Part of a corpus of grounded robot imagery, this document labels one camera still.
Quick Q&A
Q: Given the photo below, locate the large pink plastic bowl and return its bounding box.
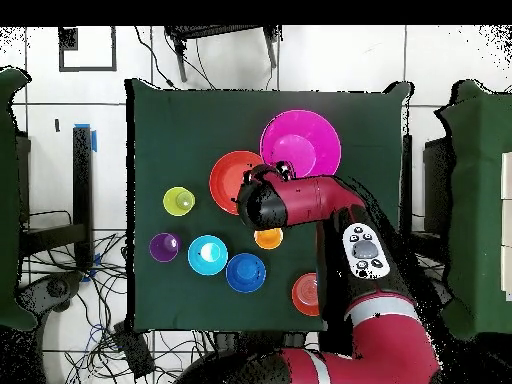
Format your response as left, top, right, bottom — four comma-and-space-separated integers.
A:
258, 109, 343, 179

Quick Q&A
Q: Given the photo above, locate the red-orange shallow bowl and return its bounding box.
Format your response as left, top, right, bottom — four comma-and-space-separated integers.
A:
208, 150, 265, 217

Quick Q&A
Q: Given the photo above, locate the orange plastic cup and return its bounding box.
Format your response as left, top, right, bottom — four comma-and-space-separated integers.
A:
253, 226, 284, 251

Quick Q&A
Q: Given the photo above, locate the dark green table cloth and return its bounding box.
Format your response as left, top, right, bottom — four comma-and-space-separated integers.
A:
124, 77, 415, 333

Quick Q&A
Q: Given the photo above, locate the yellow plastic cup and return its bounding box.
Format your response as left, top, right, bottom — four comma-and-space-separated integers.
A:
162, 186, 197, 218

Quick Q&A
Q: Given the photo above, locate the dark blue ribbed bowl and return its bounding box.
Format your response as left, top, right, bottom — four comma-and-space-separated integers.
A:
224, 252, 268, 294

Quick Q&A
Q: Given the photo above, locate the cyan ribbed bowl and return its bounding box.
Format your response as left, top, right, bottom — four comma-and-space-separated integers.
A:
186, 234, 230, 277

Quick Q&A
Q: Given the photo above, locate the purple plastic cup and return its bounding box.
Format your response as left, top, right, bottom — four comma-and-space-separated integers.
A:
148, 232, 183, 264

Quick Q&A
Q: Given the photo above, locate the orange translucent bowl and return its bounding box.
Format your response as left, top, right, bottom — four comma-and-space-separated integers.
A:
290, 272, 321, 318

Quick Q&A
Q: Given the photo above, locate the black metal stool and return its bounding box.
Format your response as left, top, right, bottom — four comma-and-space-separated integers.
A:
163, 25, 284, 84

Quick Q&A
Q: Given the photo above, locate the blue tape strip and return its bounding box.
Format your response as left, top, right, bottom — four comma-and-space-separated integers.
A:
81, 252, 102, 284
74, 123, 98, 153

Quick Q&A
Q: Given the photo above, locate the black floor stand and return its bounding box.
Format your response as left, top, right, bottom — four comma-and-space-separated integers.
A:
17, 125, 95, 271

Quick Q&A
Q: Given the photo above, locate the dark green side cloth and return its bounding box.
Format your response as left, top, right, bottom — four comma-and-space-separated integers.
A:
433, 78, 512, 341
0, 66, 37, 331

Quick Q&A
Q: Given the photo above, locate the black power strip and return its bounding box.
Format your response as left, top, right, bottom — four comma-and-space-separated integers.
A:
112, 320, 156, 380

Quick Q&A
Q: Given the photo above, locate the black floor device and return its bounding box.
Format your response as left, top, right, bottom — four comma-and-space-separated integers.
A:
15, 270, 86, 333

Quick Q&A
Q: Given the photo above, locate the white box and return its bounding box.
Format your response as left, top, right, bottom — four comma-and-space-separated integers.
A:
500, 245, 512, 301
500, 199, 512, 246
500, 151, 512, 200

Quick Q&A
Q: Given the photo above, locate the thin black floor cable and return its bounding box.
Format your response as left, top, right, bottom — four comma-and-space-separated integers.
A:
133, 25, 178, 90

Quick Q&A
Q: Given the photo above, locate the bundle of floor cables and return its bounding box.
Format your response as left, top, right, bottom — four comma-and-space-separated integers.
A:
23, 207, 217, 384

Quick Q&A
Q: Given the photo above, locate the black square frame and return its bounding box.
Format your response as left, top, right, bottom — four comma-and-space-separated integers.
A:
58, 25, 118, 74

